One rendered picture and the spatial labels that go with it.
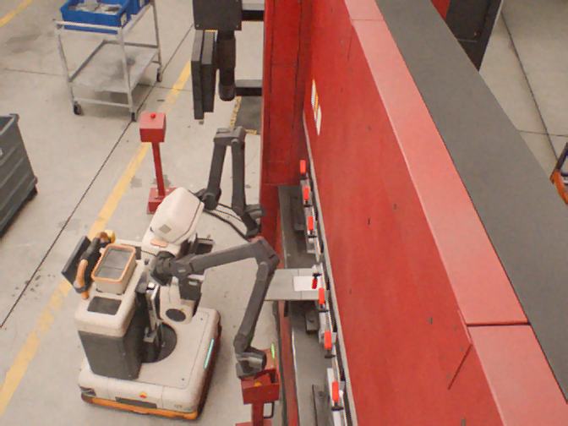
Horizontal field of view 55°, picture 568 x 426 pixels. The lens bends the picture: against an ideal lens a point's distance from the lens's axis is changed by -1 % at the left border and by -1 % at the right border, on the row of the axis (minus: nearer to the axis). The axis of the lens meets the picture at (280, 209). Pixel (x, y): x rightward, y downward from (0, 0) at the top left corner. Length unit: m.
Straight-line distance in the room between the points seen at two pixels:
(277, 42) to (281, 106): 0.36
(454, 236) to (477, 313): 0.16
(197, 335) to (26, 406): 1.03
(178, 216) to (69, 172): 2.70
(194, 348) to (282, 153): 1.20
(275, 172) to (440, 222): 2.24
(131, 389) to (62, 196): 2.05
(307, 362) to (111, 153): 3.14
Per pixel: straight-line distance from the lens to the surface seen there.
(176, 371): 3.14
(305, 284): 2.55
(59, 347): 3.71
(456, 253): 0.95
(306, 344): 2.51
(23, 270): 4.20
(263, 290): 2.13
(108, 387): 3.18
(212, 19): 2.86
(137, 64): 5.69
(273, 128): 2.99
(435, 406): 1.07
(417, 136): 1.20
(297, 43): 2.76
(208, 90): 3.05
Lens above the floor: 2.95
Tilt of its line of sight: 42 degrees down
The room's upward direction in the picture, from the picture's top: 4 degrees clockwise
